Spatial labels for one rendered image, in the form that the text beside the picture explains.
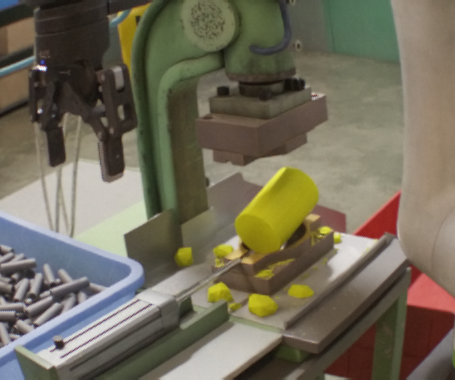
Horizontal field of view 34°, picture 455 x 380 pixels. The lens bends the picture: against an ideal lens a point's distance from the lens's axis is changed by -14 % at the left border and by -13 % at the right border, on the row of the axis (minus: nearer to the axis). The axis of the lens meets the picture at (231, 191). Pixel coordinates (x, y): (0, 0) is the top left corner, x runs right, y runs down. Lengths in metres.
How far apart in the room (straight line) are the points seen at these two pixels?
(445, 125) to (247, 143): 0.26
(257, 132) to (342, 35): 6.28
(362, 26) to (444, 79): 6.23
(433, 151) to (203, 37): 0.33
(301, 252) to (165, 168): 0.22
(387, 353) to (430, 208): 0.40
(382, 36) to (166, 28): 5.96
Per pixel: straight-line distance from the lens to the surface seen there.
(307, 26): 7.47
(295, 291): 1.05
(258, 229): 1.07
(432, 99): 0.88
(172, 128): 1.13
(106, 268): 1.11
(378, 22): 7.00
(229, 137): 1.00
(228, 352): 0.94
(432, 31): 0.86
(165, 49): 1.12
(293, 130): 1.03
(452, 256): 0.86
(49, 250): 1.22
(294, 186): 1.10
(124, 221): 1.34
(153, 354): 0.92
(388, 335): 1.24
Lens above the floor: 1.51
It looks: 21 degrees down
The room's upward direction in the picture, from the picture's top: 6 degrees counter-clockwise
